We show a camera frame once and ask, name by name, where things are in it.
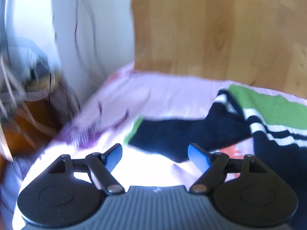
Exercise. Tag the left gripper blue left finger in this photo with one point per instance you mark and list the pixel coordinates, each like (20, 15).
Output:
(101, 165)

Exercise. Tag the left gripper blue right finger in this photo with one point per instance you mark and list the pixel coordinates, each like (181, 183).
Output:
(211, 165)

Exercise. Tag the green navy white striped sweater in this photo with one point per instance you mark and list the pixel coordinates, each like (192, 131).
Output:
(276, 126)

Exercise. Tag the pink deer print bedsheet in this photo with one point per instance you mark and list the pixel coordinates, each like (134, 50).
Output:
(108, 118)

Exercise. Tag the cluttered wooden nightstand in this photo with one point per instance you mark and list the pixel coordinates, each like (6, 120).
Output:
(21, 96)

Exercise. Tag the wooden headboard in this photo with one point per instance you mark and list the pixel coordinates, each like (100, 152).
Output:
(259, 43)

